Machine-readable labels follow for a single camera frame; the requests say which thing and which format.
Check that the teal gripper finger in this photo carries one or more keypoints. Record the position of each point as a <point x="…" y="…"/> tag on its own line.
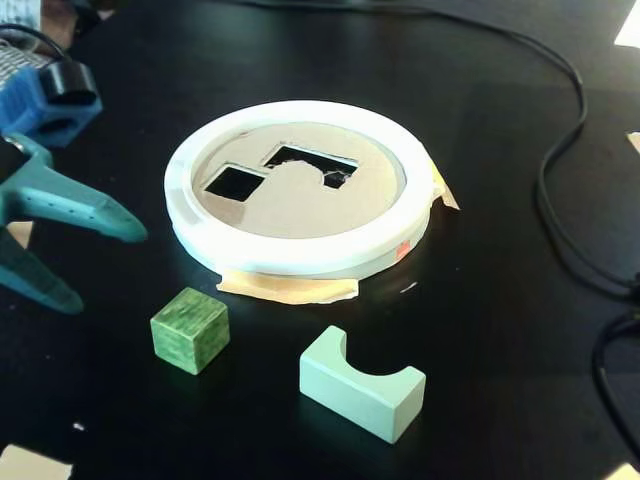
<point x="75" y="205"/>
<point x="40" y="280"/>

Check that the mint U shape block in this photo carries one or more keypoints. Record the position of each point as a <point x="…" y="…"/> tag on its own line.
<point x="350" y="390"/>

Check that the beige tape patch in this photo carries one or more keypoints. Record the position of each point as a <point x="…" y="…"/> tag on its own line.
<point x="627" y="472"/>
<point x="30" y="465"/>
<point x="635" y="142"/>
<point x="21" y="232"/>

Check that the grey woven mesh object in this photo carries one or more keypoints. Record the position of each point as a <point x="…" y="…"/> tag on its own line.
<point x="17" y="62"/>

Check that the green wooden cube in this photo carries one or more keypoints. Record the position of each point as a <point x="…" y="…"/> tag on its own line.
<point x="187" y="335"/>

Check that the cardboard lid with cutouts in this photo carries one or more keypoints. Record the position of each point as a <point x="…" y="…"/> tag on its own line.
<point x="300" y="210"/>

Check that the white round sorter container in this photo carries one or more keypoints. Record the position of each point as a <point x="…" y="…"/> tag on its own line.
<point x="300" y="257"/>

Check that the wide masking tape strip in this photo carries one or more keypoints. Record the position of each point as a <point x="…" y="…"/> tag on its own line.
<point x="295" y="291"/>

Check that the orange sticker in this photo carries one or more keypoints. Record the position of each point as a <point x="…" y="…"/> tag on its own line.
<point x="403" y="248"/>

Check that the small masking tape strip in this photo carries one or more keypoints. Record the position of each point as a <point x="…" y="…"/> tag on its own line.
<point x="446" y="192"/>

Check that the white paper sheet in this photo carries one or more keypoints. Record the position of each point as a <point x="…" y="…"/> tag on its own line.
<point x="629" y="25"/>

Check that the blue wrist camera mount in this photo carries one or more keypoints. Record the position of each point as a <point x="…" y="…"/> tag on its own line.
<point x="30" y="107"/>

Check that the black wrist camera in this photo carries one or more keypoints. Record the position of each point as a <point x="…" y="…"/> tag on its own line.
<point x="70" y="85"/>

